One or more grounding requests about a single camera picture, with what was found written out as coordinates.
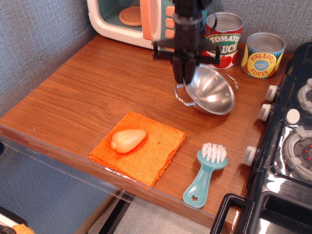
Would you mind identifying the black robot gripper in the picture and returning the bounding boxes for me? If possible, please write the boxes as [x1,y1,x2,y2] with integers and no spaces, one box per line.
[152,0,221,84]

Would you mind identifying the small steel pot with handles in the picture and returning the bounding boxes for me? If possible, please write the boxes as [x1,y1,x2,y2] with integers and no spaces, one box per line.
[174,64,239,115]

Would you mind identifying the toy microwave oven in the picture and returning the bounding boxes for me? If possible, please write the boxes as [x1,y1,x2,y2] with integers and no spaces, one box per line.
[87,0,176,49]

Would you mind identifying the tomato sauce can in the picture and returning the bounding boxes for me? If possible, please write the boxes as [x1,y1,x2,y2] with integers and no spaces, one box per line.
[205,12,244,70]

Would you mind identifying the orange microwave turntable plate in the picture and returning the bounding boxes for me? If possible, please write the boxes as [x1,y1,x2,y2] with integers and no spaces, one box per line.
[119,6,141,26]

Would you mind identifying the pineapple slices can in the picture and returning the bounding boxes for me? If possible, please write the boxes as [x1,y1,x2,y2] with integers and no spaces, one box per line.
[241,32,286,78]

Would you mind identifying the white stove knob rear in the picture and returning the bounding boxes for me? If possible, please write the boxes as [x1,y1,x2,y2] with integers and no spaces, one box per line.
[266,85,278,102]

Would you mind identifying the white stove knob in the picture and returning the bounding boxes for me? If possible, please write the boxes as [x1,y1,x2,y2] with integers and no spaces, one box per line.
[243,146,257,167]
[258,104,272,122]
[266,85,278,102]

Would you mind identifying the white stove knob middle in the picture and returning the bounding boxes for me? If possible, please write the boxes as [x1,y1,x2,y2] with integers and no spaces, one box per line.
[258,104,272,122]

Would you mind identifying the yellow plastic toy vegetable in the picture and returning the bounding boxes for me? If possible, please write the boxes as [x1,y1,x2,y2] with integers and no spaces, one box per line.
[111,129,146,154]

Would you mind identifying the teal dish brush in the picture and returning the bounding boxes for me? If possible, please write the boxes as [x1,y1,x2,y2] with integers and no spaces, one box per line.
[183,142,228,208]

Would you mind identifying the folded orange cloth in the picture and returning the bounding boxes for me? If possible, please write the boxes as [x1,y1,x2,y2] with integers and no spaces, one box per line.
[89,112,186,187]

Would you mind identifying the white stove knob front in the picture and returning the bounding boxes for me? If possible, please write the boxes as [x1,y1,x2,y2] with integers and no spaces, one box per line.
[243,146,257,167]

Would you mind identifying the black toy stove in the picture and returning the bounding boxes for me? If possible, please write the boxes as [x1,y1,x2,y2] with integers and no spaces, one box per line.
[211,42,312,234]

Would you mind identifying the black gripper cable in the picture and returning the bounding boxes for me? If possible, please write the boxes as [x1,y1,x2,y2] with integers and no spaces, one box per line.
[209,13,219,35]

